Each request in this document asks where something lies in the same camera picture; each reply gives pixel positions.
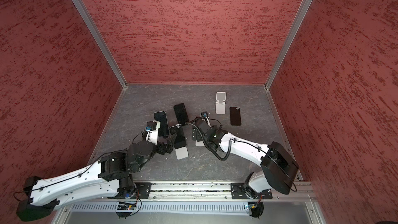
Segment white phone stand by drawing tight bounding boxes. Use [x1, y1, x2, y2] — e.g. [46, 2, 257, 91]
[215, 92, 227, 115]
[195, 141, 205, 147]
[175, 146, 189, 160]

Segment black phone with right sticker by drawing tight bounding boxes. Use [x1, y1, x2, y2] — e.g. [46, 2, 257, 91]
[229, 107, 242, 126]

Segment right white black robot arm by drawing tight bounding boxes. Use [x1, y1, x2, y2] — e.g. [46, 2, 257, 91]
[185, 117, 299, 198]

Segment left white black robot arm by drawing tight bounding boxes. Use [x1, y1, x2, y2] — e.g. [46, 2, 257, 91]
[16, 134, 177, 222]

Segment black phone on left stand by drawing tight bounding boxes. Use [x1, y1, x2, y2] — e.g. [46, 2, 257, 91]
[169, 124, 187, 150]

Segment black phone tilted back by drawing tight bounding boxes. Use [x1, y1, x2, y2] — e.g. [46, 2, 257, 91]
[173, 103, 190, 125]

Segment black phone far left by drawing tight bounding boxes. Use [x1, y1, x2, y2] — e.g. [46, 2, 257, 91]
[153, 111, 170, 138]

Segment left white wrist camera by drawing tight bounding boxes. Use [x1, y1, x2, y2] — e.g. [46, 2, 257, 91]
[142, 120, 161, 145]

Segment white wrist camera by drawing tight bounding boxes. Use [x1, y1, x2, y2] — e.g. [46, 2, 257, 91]
[142, 120, 161, 145]
[201, 112, 211, 127]

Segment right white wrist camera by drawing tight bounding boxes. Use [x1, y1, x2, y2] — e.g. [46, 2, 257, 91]
[201, 112, 211, 127]

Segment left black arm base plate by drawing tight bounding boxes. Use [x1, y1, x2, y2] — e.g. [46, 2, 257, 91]
[124, 182, 152, 200]

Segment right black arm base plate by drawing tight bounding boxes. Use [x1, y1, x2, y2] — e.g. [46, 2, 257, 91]
[231, 183, 273, 200]

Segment aluminium front rail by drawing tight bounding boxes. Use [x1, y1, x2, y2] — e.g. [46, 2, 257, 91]
[137, 181, 318, 202]

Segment white slotted cable duct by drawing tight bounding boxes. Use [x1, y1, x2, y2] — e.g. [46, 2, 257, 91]
[70, 201, 249, 215]

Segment right aluminium corner post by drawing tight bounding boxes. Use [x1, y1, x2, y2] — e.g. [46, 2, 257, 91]
[264, 0, 313, 91]

